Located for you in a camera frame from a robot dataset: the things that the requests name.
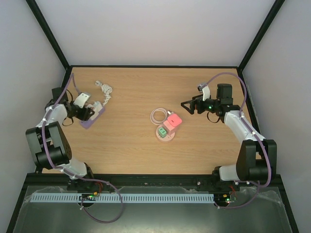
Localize purple power strip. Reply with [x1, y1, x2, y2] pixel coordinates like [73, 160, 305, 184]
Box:
[79, 108, 105, 129]

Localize white charger plug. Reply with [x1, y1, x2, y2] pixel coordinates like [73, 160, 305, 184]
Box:
[88, 101, 103, 112]

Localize white power strip cord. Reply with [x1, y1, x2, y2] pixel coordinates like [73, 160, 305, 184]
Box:
[94, 81, 114, 107]

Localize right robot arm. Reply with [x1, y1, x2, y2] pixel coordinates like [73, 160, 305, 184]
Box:
[181, 83, 277, 190]

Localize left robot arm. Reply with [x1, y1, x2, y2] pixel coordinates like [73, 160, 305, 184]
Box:
[26, 87, 99, 186]

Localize red pink plug adapter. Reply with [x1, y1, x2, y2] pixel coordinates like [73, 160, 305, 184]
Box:
[163, 113, 182, 135]

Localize round pink socket base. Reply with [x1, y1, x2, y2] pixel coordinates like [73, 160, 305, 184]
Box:
[155, 125, 175, 143]

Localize green plug adapter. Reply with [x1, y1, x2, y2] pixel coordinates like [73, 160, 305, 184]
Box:
[158, 127, 167, 138]

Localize grey metal tray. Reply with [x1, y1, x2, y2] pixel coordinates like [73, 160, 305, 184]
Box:
[13, 186, 292, 233]

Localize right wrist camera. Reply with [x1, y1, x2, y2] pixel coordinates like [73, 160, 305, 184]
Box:
[197, 83, 211, 101]

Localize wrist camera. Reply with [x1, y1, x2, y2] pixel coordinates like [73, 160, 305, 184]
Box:
[73, 92, 91, 108]
[197, 83, 211, 101]

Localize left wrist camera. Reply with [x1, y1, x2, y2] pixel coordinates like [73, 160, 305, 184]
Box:
[73, 92, 91, 108]

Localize pink coiled cable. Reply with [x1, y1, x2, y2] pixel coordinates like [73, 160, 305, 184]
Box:
[150, 108, 174, 126]

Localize black frame rail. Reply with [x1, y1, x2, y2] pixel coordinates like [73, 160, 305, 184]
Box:
[25, 173, 282, 190]

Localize white slotted cable duct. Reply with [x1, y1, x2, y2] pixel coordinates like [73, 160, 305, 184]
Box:
[30, 193, 214, 203]

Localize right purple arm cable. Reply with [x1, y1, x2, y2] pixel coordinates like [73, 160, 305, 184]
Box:
[203, 72, 274, 210]

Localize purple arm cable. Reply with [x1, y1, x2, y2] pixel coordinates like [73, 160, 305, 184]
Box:
[203, 72, 274, 210]
[41, 73, 124, 223]

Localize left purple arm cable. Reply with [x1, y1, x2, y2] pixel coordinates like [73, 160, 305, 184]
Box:
[41, 73, 124, 223]

